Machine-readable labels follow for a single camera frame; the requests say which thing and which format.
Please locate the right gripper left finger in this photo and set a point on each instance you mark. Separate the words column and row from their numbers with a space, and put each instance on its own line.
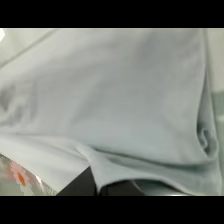
column 85, row 185

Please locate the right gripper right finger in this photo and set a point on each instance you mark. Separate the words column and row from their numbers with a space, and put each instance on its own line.
column 120, row 189

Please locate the light grey T-shirt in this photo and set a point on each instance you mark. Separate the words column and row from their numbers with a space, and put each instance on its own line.
column 116, row 93

